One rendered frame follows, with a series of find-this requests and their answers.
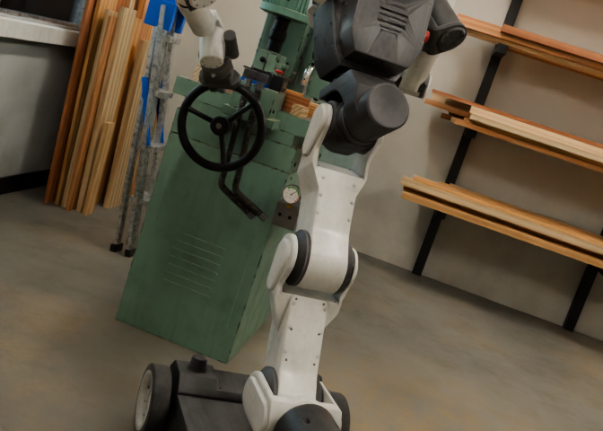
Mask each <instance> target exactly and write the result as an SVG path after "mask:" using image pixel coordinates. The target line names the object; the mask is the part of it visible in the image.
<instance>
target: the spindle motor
mask: <svg viewBox="0 0 603 431"><path fill-rule="evenodd" d="M309 2H310V0H290V1H287V0H262V2H261V4H260V7H259V8H260V9H261V10H263V11H264V12H266V13H270V14H272V15H278V16H281V17H284V18H286V19H289V20H291V21H292V22H297V23H300V24H308V22H309V19H308V15H307V9H308V5H309Z"/></svg>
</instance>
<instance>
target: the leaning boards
mask: <svg viewBox="0 0 603 431"><path fill-rule="evenodd" d="M149 2H150V0H86V2H85V7H84V11H83V18H82V23H81V28H80V32H79V37H78V41H77V45H76V50H75V54H74V62H73V66H72V71H71V75H70V79H69V84H68V88H67V93H66V100H65V105H64V109H63V113H62V118H61V122H60V127H59V131H58V135H57V143H56V147H55V152H54V155H53V160H52V164H51V168H50V172H49V176H48V184H47V188H46V192H45V197H44V203H46V204H47V203H51V202H55V204H56V205H60V204H61V207H65V208H66V209H65V210H66V211H70V210H74V209H76V210H75V211H77V212H80V213H82V214H83V215H85V216H87V215H90V214H92V213H93V209H94V207H95V204H99V203H100V201H101V198H105V199H104V203H103V207H105V208H107V209H110V208H113V207H118V206H120V203H121V199H122V193H123V188H124V184H125V178H126V174H127V165H128V159H129V155H130V150H131V145H132V140H133V134H134V130H135V121H136V116H137V111H138V106H139V102H140V96H141V91H142V77H144V72H145V68H146V62H147V58H148V52H149V48H150V43H151V37H152V33H153V26H152V25H149V24H146V23H144V18H145V15H146V11H147V8H148V4H149Z"/></svg>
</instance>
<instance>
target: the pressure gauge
mask: <svg viewBox="0 0 603 431"><path fill-rule="evenodd" d="M297 190H298V191H297ZM294 192H295V193H294ZM291 194H292V195H291ZM301 197H302V196H301V192H300V188H299V187H298V186H297V185H293V184H292V185H288V186H286V187H285V188H284V189H283V191H282V198H283V200H284V201H285V202H286V203H287V205H286V207H287V208H291V206H292V204H295V203H297V202H298V201H299V200H300V199H301Z"/></svg>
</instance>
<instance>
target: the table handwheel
mask: <svg viewBox="0 0 603 431"><path fill-rule="evenodd" d="M206 91H209V87H204V86H203V85H202V84H200V85H198V86H197V87H195V88H194V89H193V90H192V91H191V92H190V93H189V94H188V95H187V96H186V98H185V99H184V101H183V102H182V104H181V106H180V109H179V115H178V121H177V129H178V135H179V141H180V143H181V145H182V147H183V149H184V150H185V152H186V153H187V155H188V156H189V157H190V158H191V159H192V160H193V161H194V162H195V163H197V164H198V165H200V166H201V167H203V168H205V169H207V170H210V171H214V172H231V171H235V170H238V169H239V168H241V167H243V166H245V165H247V164H248V163H249V162H251V161H252V160H253V159H254V158H255V157H256V155H257V154H258V152H259V150H260V149H261V147H262V145H263V143H264V140H265V136H266V131H267V123H266V116H265V112H264V110H263V108H262V105H261V103H260V102H259V100H258V98H257V97H256V95H255V94H254V93H253V92H252V91H251V90H250V89H249V88H247V87H246V86H244V85H243V84H240V86H238V87H237V88H236V89H234V91H235V92H238V93H240V94H241V95H242V96H244V97H245V98H246V99H247V100H248V101H249V104H248V105H246V106H245V107H243V108H242V109H241V110H239V111H237V112H236V113H234V114H233V115H231V116H230V117H229V118H227V117H225V116H218V117H215V118H211V117H209V116H207V115H206V114H204V113H202V112H200V111H198V110H196V109H194V108H192V107H190V106H191V105H192V103H193V102H194V100H195V99H196V98H197V97H198V96H199V95H201V94H202V93H204V92H206ZM252 108H253V110H254V111H255V114H256V117H257V123H258V130H257V135H256V139H255V141H254V143H253V145H252V147H251V148H250V149H249V151H248V152H247V153H246V154H244V155H243V156H242V157H241V158H240V159H238V160H236V161H233V162H230V163H227V162H226V155H225V137H224V135H227V134H229V133H230V132H231V130H232V125H233V121H234V120H235V119H236V118H238V117H239V116H240V115H242V114H243V113H245V112H246V111H248V110H250V109H252ZM188 112H191V113H193V114H195V115H197V116H198V117H200V118H201V119H204V120H206V121H207V122H209V123H210V128H211V130H212V132H213V133H214V134H215V135H217V136H219V140H220V150H221V163H214V162H211V161H209V160H206V158H204V157H202V156H201V155H200V154H199V153H198V152H197V151H196V150H195V149H194V148H193V146H192V145H191V144H190V142H189V140H188V135H187V130H186V120H187V115H188Z"/></svg>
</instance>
